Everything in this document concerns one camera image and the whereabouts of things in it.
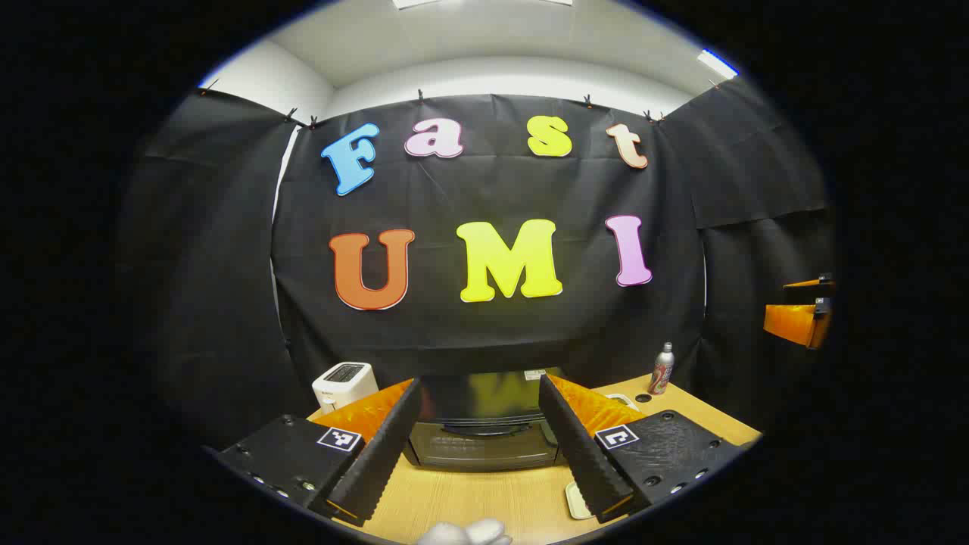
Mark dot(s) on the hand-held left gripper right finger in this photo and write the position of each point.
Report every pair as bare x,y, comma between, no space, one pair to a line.
583,454

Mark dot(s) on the white toaster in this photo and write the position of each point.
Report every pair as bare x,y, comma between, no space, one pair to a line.
341,386

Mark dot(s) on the black backdrop cloth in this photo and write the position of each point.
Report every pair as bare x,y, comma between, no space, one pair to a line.
492,341

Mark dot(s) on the white food plate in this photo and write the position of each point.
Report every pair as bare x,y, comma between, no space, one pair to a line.
577,501

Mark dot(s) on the silver drink bottle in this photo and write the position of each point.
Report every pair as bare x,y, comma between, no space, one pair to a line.
661,371

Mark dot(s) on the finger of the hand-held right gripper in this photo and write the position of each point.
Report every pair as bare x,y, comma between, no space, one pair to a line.
817,288
791,322

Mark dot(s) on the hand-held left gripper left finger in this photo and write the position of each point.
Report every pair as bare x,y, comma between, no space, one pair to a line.
378,454

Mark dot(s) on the black electric oven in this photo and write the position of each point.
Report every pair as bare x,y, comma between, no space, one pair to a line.
484,446

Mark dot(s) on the ceiling light panel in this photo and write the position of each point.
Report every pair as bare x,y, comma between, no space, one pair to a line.
716,64

